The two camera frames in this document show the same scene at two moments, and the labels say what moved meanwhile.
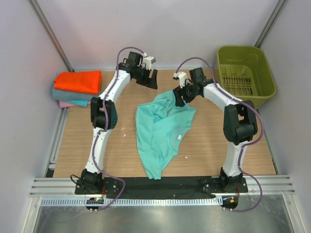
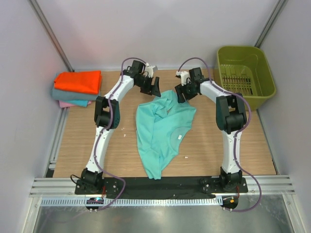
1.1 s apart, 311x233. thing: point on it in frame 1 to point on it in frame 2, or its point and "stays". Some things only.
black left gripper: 145,76 to 149,86
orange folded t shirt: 87,82 stays
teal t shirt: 161,126 stays
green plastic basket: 245,72 stays
